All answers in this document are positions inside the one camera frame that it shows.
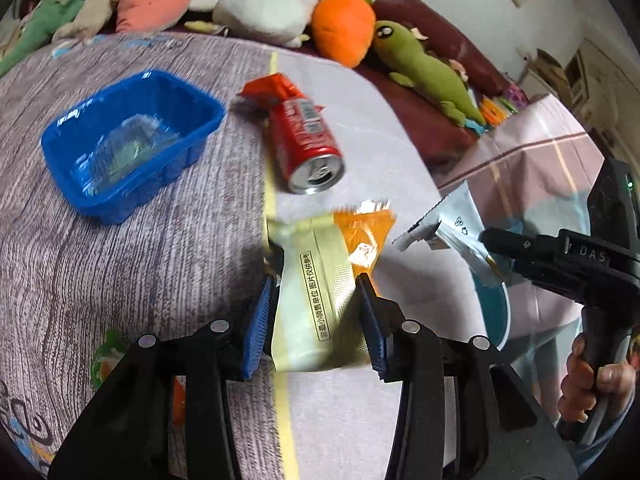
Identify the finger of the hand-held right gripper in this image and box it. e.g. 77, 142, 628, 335
510, 255, 588, 307
477, 226, 563, 258

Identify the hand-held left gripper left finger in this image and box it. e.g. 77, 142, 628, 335
47, 275, 276, 480

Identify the teal plastic bin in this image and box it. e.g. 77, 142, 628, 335
470, 260, 512, 356

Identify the small green dinosaur plush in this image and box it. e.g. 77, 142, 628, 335
0, 0, 93, 78

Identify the dark red leather sofa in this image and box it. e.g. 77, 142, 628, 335
15, 0, 511, 168

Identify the colourful plastic toy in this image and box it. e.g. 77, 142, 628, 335
477, 85, 528, 128

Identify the person's right forearm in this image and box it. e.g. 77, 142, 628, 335
570, 400, 640, 476

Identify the orange snack wrapper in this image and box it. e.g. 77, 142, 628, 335
236, 74, 311, 111

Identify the orange carrot plush toy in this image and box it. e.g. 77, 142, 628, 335
311, 0, 378, 68

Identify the brown cardboard box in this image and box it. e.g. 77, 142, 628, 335
520, 49, 576, 106

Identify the person's right hand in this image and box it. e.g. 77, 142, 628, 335
557, 332, 640, 423

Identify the white duck plush toy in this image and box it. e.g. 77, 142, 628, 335
185, 0, 321, 50

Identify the pale yellow snack packet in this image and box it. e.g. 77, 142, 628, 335
267, 212, 373, 373

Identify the red drink can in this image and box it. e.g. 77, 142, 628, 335
269, 99, 346, 196

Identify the blue plastic tray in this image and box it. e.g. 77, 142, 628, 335
41, 70, 226, 226

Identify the orange translucent wrapper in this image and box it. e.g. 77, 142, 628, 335
332, 200, 397, 286

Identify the plaid blanket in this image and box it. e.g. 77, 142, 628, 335
435, 94, 608, 411

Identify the green lizard plush toy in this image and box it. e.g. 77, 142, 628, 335
372, 20, 487, 128

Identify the light blue foil wrapper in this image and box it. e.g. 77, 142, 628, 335
391, 180, 513, 288

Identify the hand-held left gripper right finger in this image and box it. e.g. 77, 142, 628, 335
355, 272, 581, 480

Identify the beige plush toy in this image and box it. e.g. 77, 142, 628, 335
52, 0, 132, 41

